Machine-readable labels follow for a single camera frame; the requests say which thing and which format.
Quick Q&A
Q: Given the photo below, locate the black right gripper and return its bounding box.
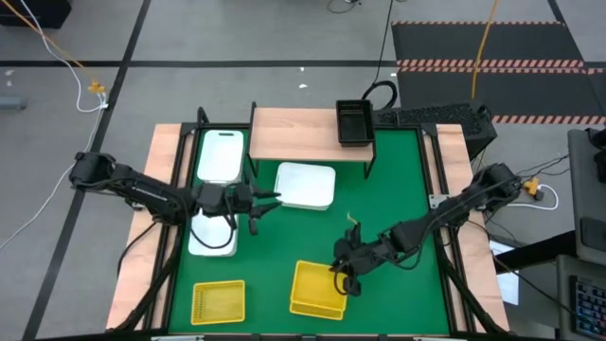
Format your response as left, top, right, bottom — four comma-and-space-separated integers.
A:
330, 222, 393, 297

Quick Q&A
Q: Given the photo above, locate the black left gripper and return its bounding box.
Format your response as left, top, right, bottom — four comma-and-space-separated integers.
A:
196, 182, 282, 222

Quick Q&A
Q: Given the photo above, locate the yellow plastic basket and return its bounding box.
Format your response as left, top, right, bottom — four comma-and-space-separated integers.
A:
289, 259, 350, 322
190, 278, 247, 327

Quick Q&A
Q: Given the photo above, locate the white plastic bin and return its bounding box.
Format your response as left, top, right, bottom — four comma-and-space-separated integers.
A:
273, 161, 337, 212
196, 129, 246, 185
187, 207, 240, 259

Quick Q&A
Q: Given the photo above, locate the black plastic basket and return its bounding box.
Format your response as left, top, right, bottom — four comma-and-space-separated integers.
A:
335, 99, 376, 146
338, 136, 376, 148

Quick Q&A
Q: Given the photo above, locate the wooden shelf with black legs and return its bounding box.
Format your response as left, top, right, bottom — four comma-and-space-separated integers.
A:
245, 101, 379, 181

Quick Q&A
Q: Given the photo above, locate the green table mat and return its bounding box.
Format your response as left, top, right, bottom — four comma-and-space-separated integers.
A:
168, 128, 451, 335

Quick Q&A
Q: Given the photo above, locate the white paper sheet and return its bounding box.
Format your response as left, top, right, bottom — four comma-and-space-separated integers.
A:
489, 240, 521, 307

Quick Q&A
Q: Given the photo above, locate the yellow plug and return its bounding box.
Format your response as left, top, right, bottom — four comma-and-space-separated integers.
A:
522, 177, 544, 197

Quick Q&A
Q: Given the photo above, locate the black keyboard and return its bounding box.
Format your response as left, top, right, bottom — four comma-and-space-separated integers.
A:
570, 276, 606, 340

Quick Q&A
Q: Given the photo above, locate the black hazard-striped floor mat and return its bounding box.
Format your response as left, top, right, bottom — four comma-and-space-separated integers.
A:
391, 20, 606, 125

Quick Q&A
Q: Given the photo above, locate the black metal table frame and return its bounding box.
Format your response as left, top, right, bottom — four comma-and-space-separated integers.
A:
113, 106, 510, 341

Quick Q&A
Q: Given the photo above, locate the black cable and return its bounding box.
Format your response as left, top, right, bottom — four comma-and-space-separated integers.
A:
362, 0, 399, 111

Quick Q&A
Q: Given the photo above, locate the short white cable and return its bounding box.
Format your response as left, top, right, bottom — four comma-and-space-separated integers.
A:
507, 183, 560, 212

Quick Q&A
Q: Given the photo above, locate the orange cable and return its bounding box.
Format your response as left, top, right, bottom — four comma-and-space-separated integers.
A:
0, 0, 96, 86

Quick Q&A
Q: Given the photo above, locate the yellow cable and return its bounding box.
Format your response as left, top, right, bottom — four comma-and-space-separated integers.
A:
471, 0, 501, 99

